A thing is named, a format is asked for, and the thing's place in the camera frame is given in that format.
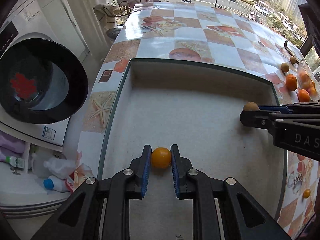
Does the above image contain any brown longan fruit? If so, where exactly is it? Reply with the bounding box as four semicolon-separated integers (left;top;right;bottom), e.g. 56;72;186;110
242;101;260;111

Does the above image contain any yellow cherry tomato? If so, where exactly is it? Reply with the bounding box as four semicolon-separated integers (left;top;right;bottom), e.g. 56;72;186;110
151;147;171;169

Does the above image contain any large orange right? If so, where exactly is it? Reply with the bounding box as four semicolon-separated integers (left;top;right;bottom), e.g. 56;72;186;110
298;89;310;103

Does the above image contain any large orange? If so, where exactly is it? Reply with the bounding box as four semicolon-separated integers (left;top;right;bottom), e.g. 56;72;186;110
285;74;298;91
298;89;310;103

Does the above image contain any large orange left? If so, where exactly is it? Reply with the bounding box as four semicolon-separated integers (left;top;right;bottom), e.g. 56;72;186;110
285;74;298;91

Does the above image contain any glass fruit bowl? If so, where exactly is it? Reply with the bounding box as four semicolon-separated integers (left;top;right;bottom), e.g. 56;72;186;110
297;59;319;101

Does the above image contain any green brown round fruit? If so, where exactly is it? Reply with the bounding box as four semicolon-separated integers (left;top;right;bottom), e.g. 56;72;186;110
280;62;290;73

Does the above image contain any small brown fruit far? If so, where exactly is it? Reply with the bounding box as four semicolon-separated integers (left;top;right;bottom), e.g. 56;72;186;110
290;56;297;64

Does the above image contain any yellow tomato on table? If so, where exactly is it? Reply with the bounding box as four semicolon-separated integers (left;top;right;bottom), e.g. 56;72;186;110
303;189;311;199

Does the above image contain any shallow white tray box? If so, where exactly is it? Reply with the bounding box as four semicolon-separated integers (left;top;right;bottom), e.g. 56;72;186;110
101;59;288;239

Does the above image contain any white detergent bottle blue cap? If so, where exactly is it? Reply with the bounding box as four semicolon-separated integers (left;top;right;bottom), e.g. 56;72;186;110
43;175;70;193

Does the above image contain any white washing machine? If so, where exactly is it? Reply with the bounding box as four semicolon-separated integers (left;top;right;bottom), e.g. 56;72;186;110
1;0;88;151

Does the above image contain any purple detergent bottle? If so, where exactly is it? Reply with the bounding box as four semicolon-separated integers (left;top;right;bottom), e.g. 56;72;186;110
0;131;25;163

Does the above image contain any patterned checkered tablecloth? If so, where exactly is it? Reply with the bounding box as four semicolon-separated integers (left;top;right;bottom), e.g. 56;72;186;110
74;2;319;238

